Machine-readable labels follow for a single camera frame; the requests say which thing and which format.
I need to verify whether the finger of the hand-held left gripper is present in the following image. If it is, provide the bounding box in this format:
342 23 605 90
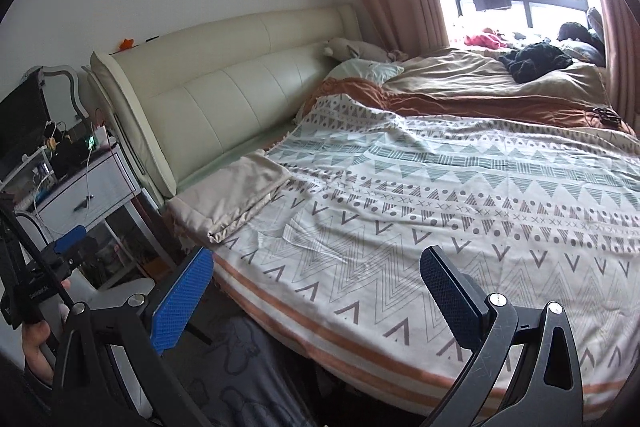
53 225 87 256

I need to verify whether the white pillow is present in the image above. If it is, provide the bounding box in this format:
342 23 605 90
325 59 406 86

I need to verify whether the beige plush toy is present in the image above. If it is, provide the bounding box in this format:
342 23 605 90
322 37 409 63

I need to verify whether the black garment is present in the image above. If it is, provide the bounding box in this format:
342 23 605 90
499 42 576 84

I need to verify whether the brown and beige duvet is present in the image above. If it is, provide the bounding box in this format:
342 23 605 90
299 47 637 138

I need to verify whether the white patterned blanket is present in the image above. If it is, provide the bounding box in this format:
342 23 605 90
214 94 640 414

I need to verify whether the cream leather bed headboard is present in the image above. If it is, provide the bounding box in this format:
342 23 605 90
90 4 362 208

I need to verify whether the beige jacket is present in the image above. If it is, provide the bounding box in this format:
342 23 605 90
167 154 294 249

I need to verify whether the white nightstand with drawer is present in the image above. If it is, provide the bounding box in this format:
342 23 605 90
14 141 144 239

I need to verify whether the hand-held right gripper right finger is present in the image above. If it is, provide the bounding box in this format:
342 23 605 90
420 246 584 427

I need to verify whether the white framed mirror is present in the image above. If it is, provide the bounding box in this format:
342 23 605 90
0 65 82 178

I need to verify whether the person's left hand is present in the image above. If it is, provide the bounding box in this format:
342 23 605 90
22 302 69 383

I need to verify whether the dark grey cushion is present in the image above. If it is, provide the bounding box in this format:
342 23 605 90
557 7 607 68

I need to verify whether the person's leg in grey pants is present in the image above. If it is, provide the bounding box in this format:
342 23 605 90
200 307 322 427

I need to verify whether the red garment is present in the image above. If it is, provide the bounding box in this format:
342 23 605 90
462 27 509 49

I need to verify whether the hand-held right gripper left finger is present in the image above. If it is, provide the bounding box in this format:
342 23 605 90
52 247 215 427

